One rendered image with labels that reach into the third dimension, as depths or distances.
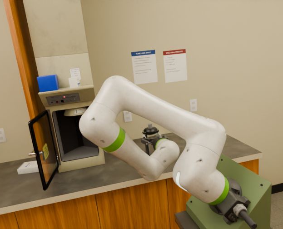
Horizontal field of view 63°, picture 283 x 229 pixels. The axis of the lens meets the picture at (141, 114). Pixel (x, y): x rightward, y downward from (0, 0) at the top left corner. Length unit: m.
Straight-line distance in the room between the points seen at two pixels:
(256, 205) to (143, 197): 0.80
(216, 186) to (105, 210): 0.86
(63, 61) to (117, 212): 1.00
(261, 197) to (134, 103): 0.56
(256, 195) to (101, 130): 0.60
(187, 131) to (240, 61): 1.63
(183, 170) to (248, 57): 1.80
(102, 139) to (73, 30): 0.87
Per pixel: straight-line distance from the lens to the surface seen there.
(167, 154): 1.14
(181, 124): 0.88
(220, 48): 2.32
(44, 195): 1.51
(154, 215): 1.65
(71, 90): 1.45
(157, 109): 0.88
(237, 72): 2.42
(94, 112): 0.86
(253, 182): 0.98
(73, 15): 1.58
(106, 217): 1.59
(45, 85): 1.47
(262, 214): 0.98
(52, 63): 1.57
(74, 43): 1.56
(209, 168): 0.86
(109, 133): 0.87
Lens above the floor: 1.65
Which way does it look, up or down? 14 degrees down
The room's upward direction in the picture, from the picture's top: 6 degrees counter-clockwise
